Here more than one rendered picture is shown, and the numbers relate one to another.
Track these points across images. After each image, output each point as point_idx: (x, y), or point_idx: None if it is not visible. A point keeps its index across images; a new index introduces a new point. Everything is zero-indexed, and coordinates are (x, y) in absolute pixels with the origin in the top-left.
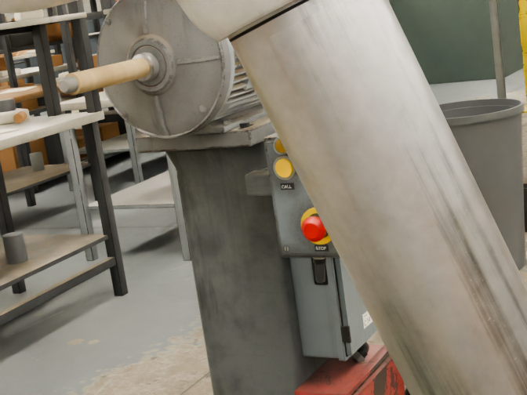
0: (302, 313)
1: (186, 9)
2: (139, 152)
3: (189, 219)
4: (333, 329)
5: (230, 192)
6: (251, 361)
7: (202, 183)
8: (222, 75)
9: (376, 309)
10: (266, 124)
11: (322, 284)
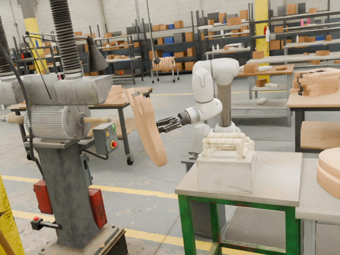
0: None
1: (228, 82)
2: (65, 148)
3: (64, 166)
4: (89, 178)
5: (72, 154)
6: (80, 197)
7: (66, 155)
8: None
9: (228, 107)
10: None
11: (86, 168)
